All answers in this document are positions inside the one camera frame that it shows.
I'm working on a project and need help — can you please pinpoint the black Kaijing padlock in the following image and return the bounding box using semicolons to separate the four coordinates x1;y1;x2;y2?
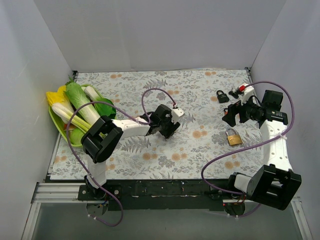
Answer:
216;90;230;104

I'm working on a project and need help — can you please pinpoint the black-headed key bunch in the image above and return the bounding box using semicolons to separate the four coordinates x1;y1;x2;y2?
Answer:
228;88;242;99

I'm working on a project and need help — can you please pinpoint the large brass padlock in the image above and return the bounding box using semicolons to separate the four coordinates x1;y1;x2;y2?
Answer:
225;127;243;146

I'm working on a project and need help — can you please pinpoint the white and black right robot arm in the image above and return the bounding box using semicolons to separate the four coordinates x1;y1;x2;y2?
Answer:
222;85;302;210

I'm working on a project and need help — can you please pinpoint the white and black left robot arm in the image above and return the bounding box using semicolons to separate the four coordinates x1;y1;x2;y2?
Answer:
81;104;185;200

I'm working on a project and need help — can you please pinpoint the floral patterned table mat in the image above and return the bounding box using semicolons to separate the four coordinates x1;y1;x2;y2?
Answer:
49;69;281;180

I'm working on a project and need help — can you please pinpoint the bok choy toy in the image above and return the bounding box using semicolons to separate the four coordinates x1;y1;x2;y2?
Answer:
82;86;116;119

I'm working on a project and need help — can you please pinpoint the napa cabbage toy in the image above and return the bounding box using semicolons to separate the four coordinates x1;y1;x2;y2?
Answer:
64;81;101;126

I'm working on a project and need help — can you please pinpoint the green vegetable tray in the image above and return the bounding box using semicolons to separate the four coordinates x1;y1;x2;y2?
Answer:
48;81;102;147

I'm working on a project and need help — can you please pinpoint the yellow-leaf cabbage toy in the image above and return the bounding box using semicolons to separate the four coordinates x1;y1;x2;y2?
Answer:
46;85;91;133

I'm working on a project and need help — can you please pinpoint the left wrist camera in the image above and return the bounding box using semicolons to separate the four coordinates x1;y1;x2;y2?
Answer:
171;106;185;124

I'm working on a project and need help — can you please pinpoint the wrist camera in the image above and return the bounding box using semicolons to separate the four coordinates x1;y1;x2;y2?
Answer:
171;106;185;124
237;83;255;105

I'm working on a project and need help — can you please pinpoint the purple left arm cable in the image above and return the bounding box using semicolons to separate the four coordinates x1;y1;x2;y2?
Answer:
65;88;177;227

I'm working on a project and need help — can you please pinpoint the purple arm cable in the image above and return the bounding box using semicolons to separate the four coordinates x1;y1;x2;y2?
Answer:
201;80;296;218
65;88;177;227

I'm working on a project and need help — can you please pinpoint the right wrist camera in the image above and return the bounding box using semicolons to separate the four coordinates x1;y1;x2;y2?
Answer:
237;83;255;105

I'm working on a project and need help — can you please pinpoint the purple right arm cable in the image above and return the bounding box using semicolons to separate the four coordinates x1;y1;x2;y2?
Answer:
201;80;296;218

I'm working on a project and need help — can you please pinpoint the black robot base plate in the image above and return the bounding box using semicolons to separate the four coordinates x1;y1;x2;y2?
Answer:
77;178;260;212

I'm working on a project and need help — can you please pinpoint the aluminium frame rail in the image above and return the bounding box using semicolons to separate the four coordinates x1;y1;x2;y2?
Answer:
22;180;313;240

